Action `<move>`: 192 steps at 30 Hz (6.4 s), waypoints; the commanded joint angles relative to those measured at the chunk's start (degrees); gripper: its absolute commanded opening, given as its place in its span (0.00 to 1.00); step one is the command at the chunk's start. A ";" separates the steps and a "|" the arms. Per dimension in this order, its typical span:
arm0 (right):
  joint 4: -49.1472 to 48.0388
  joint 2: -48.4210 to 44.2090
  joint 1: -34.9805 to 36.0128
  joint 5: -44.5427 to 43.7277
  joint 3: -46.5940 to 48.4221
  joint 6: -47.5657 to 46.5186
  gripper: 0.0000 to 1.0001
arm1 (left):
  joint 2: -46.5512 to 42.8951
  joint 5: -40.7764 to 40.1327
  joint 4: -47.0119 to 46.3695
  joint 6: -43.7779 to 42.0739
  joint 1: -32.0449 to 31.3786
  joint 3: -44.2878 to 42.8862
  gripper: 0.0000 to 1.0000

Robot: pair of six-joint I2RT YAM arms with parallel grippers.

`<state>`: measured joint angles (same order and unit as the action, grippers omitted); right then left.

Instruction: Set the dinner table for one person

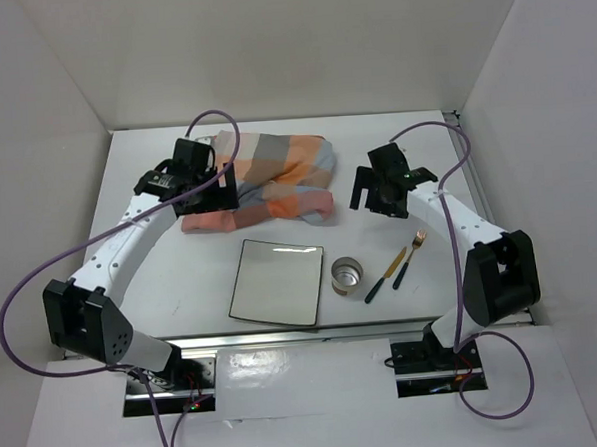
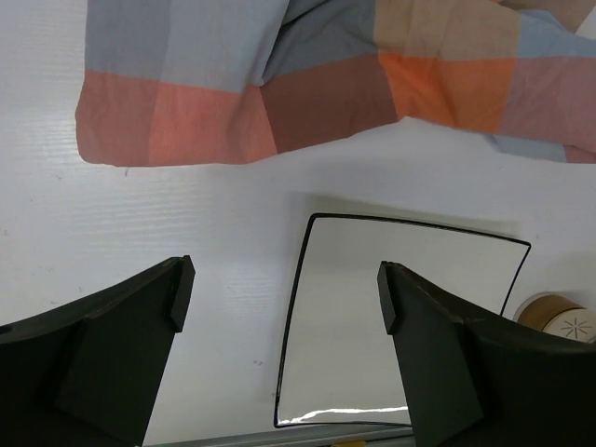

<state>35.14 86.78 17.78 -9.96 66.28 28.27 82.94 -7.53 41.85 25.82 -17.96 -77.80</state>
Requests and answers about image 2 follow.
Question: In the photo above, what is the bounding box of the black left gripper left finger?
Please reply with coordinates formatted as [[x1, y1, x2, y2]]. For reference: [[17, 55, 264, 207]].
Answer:
[[1, 256, 195, 446]]

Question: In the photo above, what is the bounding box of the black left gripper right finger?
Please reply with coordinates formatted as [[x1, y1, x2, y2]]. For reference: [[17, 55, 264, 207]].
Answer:
[[377, 262, 595, 446]]

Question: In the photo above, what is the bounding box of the square white plate black rim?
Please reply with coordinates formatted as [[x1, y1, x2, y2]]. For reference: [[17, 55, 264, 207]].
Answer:
[[274, 213, 531, 428]]

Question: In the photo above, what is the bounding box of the checkered orange blue cloth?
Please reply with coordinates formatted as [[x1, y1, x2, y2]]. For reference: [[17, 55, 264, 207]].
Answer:
[[75, 0, 595, 167]]

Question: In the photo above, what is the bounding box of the metal cup tan sleeve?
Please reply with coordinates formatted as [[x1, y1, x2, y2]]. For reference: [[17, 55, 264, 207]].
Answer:
[[514, 292, 595, 345]]

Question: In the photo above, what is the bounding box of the aluminium front rail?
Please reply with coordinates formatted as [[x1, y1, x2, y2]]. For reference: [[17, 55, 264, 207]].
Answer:
[[160, 425, 416, 447]]

